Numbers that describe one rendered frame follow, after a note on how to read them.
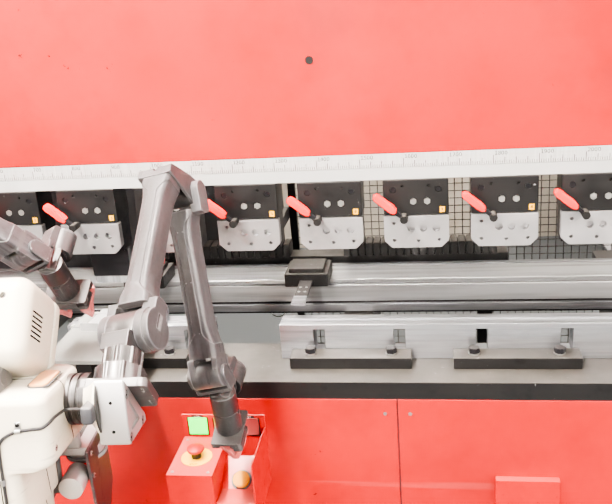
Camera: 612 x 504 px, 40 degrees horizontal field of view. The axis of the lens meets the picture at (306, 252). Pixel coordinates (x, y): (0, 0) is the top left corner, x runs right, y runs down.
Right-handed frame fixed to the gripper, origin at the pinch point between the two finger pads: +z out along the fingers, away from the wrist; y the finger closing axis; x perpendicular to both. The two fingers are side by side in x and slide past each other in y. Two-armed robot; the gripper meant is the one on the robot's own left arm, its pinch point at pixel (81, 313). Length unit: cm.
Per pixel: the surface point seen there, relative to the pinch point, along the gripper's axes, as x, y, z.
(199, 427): 19.3, -26.8, 20.7
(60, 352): 7.9, 4.9, 4.6
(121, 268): -17.8, -4.1, 6.5
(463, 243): -45, -91, 35
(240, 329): -126, 20, 206
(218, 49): -43, -37, -40
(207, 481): 34.5, -32.0, 16.2
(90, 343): 4.0, -0.7, 7.1
